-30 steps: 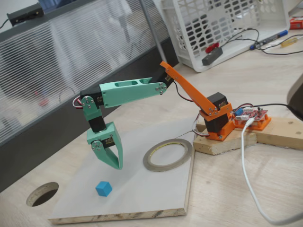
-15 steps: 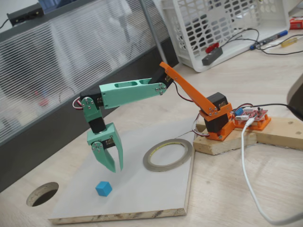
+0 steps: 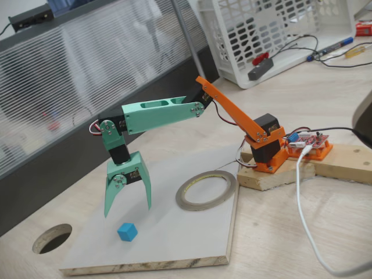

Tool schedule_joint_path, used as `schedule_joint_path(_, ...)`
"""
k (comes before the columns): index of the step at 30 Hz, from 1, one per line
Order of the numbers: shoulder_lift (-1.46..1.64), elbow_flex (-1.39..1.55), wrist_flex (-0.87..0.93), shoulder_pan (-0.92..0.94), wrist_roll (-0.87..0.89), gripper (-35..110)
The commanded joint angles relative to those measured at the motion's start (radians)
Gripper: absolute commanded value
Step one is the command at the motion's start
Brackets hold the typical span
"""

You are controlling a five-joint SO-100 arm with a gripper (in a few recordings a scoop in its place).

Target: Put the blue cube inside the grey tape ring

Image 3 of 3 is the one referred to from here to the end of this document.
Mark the white plastic crate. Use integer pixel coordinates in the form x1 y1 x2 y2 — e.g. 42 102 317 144
198 0 357 90

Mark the wooden block with holes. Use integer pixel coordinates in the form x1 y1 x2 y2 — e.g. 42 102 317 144
237 152 317 192

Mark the grey ring of tape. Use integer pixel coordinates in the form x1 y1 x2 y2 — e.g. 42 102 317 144
175 170 237 212

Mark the black box device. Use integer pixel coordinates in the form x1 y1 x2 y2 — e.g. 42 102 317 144
8 3 54 32

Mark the dark grey rounded object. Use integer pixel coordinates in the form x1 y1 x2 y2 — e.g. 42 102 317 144
352 90 372 141

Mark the thin black cable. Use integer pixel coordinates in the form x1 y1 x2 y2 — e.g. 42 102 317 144
0 22 14 37

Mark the red controller circuit board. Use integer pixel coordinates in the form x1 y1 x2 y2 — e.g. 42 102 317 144
286 131 331 149

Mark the yellow translucent tool handle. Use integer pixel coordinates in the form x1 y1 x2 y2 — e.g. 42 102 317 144
344 45 366 59

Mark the red plastic clip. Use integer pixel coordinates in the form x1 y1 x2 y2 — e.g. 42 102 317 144
251 52 270 66

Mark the blue capped marker pen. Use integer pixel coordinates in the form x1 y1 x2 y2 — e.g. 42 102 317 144
306 37 354 62

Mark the orange controller board mount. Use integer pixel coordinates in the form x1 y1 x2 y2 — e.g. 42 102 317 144
287 141 334 162

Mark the base servo wire bundle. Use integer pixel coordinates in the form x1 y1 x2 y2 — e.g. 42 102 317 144
234 138 259 170

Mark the black power adapter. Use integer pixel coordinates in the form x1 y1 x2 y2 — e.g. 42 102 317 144
247 57 275 81

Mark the wrist servo wire bundle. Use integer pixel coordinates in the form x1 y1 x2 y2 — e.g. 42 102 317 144
88 120 103 137

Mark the long wooden plank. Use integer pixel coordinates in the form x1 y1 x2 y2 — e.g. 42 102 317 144
286 141 372 186

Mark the frosted glass desk partition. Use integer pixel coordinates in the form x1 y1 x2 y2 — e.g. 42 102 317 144
0 0 221 237

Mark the white laminated chipboard panel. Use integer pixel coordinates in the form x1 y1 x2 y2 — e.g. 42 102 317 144
59 144 242 276

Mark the elbow servo wire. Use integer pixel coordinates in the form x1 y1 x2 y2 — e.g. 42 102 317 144
213 99 240 127

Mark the white usb cable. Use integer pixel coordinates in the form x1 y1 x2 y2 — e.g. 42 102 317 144
295 144 372 277

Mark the small red box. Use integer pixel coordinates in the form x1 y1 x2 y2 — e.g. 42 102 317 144
355 23 372 37

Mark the blue cube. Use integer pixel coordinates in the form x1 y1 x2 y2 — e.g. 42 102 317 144
117 222 138 242

